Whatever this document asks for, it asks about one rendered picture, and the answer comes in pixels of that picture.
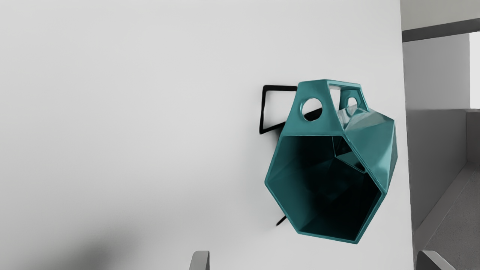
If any teal faceted mug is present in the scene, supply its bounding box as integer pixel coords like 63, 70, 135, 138
264, 79, 398, 245

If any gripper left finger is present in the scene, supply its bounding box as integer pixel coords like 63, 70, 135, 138
189, 250, 210, 270

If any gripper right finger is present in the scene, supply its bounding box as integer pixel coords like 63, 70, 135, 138
415, 250, 456, 270

